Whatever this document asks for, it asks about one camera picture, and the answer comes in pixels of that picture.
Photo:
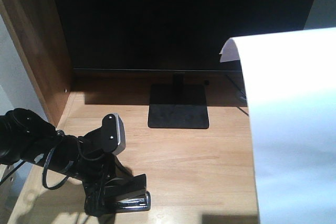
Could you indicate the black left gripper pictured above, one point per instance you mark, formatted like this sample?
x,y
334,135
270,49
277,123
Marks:
x,y
88,164

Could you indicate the black orange stapler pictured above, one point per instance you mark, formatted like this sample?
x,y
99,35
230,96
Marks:
x,y
123,192

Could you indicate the white paper sheets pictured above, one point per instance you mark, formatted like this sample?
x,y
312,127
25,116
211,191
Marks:
x,y
290,87

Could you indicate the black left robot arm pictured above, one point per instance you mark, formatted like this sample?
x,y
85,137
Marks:
x,y
26,136

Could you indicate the black monitor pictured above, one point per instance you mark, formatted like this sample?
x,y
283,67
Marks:
x,y
173,36

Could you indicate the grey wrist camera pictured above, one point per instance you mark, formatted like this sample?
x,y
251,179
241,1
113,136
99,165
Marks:
x,y
115,134

